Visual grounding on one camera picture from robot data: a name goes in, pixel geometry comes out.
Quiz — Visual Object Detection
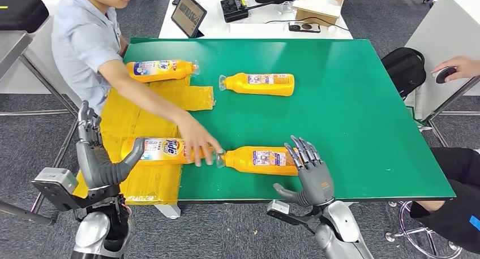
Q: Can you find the yellow taped cardboard sheet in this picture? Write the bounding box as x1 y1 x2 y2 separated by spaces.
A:
73 75 215 206

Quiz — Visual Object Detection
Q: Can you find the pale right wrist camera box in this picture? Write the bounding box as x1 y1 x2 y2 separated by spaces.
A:
267 200 316 228

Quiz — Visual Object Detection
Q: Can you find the black round object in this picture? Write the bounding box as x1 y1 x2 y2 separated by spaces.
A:
436 67 457 85

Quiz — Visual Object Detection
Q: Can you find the clear plastic bag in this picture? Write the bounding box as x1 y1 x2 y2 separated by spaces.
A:
274 1 298 15

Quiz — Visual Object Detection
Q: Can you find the grey metal frame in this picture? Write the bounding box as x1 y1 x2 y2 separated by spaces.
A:
412 75 480 148

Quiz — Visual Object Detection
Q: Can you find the black backpack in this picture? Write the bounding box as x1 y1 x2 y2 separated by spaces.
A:
380 47 427 100

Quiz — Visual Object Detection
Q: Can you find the black cable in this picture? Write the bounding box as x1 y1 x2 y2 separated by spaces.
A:
265 16 349 32

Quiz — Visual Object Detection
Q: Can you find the black hard case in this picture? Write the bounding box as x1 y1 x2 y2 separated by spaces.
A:
0 0 49 34

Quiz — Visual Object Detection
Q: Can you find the black tablet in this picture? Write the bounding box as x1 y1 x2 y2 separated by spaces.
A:
171 0 208 39

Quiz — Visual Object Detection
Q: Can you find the white table foot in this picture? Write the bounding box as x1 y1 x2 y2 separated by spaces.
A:
154 204 182 220

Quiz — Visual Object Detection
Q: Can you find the open cardboard box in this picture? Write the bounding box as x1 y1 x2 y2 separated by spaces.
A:
292 0 348 27

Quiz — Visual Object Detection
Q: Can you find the person's hand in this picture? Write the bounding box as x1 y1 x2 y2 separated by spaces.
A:
431 56 480 83

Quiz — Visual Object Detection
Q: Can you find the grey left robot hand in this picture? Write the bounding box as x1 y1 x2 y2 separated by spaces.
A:
76 100 145 191

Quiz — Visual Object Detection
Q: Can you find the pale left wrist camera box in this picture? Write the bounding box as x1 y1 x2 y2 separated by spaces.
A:
32 168 79 212

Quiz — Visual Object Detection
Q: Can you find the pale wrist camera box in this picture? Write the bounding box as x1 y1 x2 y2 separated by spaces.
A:
32 168 79 212
267 200 316 228

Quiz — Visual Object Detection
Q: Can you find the chrome stool base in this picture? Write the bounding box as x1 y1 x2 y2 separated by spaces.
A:
384 200 462 259

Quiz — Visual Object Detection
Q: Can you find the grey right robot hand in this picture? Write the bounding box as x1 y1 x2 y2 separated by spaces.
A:
273 135 336 208

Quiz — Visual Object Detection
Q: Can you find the orange detergent bottle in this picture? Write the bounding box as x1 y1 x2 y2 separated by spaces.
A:
121 137 216 166
218 72 295 97
125 59 199 83
216 146 301 177

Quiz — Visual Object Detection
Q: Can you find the person's right hand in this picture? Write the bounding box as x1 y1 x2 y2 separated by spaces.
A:
177 113 222 167

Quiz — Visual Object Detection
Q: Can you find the person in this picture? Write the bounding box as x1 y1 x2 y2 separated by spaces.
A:
409 146 480 252
51 0 222 167

